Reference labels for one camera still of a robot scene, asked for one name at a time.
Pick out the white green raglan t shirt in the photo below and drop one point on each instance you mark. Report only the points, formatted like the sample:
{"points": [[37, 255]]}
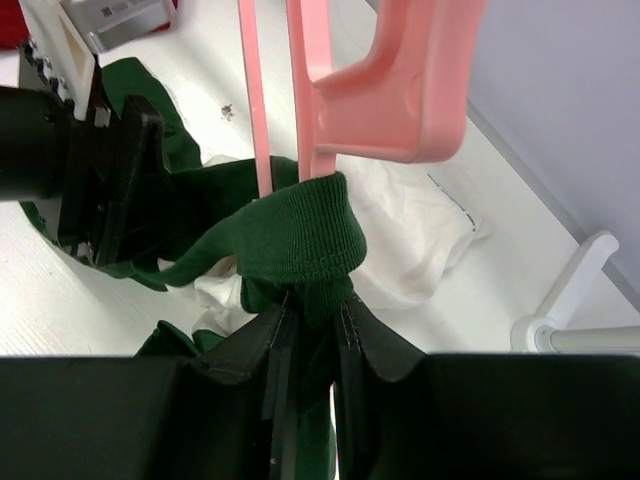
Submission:
{"points": [[297, 245]]}

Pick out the pink plastic hanger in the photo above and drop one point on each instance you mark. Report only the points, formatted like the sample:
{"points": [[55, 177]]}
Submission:
{"points": [[404, 102]]}

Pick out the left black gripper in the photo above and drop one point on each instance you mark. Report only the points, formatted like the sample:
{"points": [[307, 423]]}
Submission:
{"points": [[116, 197]]}

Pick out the white metal clothes rack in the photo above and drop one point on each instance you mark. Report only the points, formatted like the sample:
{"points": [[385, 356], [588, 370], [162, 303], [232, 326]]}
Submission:
{"points": [[545, 331]]}

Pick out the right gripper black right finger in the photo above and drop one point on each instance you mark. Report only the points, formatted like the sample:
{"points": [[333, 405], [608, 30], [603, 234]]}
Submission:
{"points": [[405, 414]]}

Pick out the red t shirt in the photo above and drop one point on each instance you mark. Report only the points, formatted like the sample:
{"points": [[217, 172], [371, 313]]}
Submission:
{"points": [[13, 29]]}

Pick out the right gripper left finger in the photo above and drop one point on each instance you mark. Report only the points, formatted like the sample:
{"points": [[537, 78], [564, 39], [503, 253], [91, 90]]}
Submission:
{"points": [[227, 414]]}

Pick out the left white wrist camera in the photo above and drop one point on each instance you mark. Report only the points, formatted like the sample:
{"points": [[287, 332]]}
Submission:
{"points": [[68, 35]]}

